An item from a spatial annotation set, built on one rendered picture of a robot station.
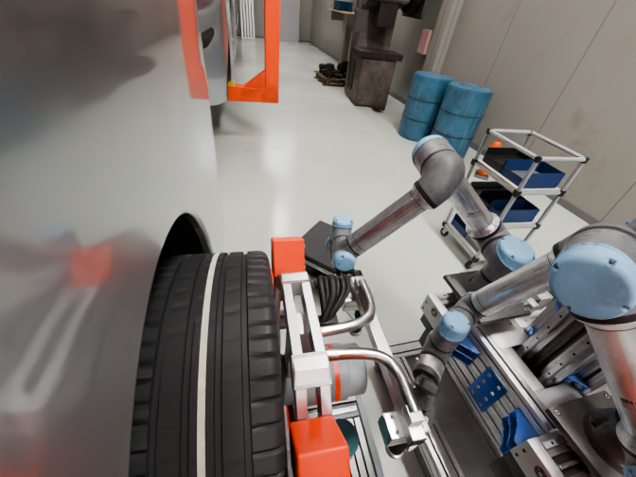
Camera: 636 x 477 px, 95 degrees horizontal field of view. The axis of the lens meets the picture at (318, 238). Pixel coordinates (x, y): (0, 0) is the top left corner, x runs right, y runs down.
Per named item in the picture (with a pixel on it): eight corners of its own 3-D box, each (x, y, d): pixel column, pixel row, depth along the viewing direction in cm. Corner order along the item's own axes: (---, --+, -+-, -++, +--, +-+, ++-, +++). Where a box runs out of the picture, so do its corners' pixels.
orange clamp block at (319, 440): (288, 421, 48) (295, 456, 39) (334, 413, 50) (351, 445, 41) (291, 466, 47) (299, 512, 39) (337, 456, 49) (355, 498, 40)
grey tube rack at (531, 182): (434, 232, 278) (484, 127, 215) (472, 230, 287) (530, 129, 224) (467, 273, 238) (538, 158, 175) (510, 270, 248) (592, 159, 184)
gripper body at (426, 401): (419, 429, 77) (432, 391, 85) (431, 416, 71) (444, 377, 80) (393, 410, 80) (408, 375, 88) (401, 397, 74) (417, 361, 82)
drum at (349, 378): (277, 365, 84) (278, 339, 75) (347, 356, 88) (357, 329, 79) (282, 420, 73) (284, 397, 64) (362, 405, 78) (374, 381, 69)
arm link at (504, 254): (490, 286, 98) (511, 256, 90) (474, 258, 109) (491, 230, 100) (524, 289, 99) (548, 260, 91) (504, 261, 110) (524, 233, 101)
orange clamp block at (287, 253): (271, 272, 75) (270, 237, 74) (301, 270, 76) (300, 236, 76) (273, 278, 68) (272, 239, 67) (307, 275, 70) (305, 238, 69)
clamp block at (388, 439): (376, 421, 64) (381, 412, 61) (413, 414, 66) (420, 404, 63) (384, 448, 61) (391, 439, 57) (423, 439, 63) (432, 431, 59)
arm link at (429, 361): (449, 364, 82) (421, 348, 85) (444, 378, 79) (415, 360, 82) (438, 377, 87) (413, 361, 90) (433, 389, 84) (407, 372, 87)
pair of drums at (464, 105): (427, 129, 522) (447, 71, 464) (474, 159, 435) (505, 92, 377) (390, 129, 500) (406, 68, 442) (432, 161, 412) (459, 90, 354)
